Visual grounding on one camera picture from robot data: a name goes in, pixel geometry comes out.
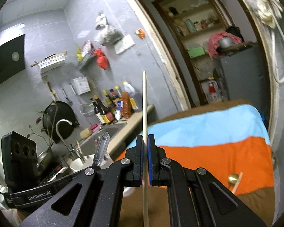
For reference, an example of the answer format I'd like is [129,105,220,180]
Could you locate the green box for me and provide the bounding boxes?
[187,47,207,59]

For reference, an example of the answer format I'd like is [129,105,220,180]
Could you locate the yellow sponge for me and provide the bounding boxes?
[80,128,93,140]

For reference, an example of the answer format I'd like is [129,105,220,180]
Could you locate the red and white gas cylinder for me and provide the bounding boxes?
[207,78,220,100]

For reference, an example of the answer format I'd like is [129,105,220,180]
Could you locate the red capped sauce bottle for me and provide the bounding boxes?
[109,88,118,103]

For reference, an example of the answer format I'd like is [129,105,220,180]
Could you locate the dark spray bottle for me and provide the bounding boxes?
[92,96,103,124]

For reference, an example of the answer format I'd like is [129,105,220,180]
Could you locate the grey refrigerator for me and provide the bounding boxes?
[219,44,272,114]

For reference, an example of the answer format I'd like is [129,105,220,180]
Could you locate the stainless steel sink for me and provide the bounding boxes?
[79,122,128,157]

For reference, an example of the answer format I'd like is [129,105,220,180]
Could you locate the white wall rack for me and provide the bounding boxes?
[37,53,67,69]

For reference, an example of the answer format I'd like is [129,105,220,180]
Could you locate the metal pot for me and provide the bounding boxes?
[36,148,54,169]

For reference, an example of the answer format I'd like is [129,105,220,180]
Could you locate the metal strainer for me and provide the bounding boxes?
[80,96,95,117]

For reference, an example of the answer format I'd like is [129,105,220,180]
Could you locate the red plastic bag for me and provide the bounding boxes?
[93,48,109,71]

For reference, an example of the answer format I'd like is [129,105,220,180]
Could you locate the wooden chopstick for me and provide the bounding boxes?
[230,172,244,195]
[141,71,150,227]
[76,140,86,163]

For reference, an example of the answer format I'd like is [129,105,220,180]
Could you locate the orange wall ornament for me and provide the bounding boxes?
[135,28,146,40]

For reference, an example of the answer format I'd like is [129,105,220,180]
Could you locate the green thermos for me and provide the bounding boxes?
[184,19,197,34]

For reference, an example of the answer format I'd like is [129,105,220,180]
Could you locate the black bag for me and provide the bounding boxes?
[226,26,242,41]

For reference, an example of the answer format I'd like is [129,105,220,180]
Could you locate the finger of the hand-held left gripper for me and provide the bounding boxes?
[58,171,86,190]

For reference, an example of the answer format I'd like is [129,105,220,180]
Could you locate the grey wall shelf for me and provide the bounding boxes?
[77,54,98,71]

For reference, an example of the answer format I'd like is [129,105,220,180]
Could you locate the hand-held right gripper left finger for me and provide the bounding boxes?
[19,135,144,227]

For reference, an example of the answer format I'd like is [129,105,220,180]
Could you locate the pale hanging cloth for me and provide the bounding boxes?
[254,0,284,29]

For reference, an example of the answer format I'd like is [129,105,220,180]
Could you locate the black wok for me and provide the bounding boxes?
[42,101,76,140]

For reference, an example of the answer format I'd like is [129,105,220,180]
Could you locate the curved metal faucet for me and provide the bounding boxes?
[55,119,80,160]

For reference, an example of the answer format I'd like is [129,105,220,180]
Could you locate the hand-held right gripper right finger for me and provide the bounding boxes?
[147,134,267,227]

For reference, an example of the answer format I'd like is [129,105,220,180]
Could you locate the gold spoon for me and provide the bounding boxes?
[227,173,239,185]

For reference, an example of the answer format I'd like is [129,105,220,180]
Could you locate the white wall socket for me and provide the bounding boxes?
[115,34,135,55]

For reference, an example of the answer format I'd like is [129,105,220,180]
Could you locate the blue and white packet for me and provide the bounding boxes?
[115,100,124,121]

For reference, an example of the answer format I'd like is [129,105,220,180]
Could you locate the blue and orange striped cloth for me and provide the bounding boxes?
[115,104,275,196]

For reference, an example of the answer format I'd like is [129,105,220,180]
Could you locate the orange food packet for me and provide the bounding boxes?
[120,91,133,120]

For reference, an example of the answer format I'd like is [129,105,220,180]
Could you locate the clear hanging plastic bags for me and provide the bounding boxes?
[94,11,124,46]

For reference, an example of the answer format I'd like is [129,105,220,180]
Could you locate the pink dishcloth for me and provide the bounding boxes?
[88,123,103,133]

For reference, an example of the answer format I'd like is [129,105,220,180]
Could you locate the dry plant twigs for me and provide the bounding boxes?
[27,100,60,152]

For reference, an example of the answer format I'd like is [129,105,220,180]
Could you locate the wooden shelf unit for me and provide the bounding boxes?
[152,0,230,105]

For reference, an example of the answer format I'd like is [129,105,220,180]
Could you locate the pink cloth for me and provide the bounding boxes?
[207,30,243,59]

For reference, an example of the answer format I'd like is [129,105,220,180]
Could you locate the induction cooker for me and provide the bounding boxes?
[37,165,69,185]

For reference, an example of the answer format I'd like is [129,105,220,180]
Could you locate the grey cooking pot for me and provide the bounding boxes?
[217,37,235,49]

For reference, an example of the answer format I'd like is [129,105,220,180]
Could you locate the white wall box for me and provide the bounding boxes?
[73,76,91,95]

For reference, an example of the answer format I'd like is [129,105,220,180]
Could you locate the black range hood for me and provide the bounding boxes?
[0,23,27,93]

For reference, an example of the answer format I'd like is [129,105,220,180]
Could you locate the red and white packet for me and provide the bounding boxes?
[81,40,93,58]

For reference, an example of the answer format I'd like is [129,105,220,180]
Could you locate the white plastic utensil holder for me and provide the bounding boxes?
[69,154,133,197]

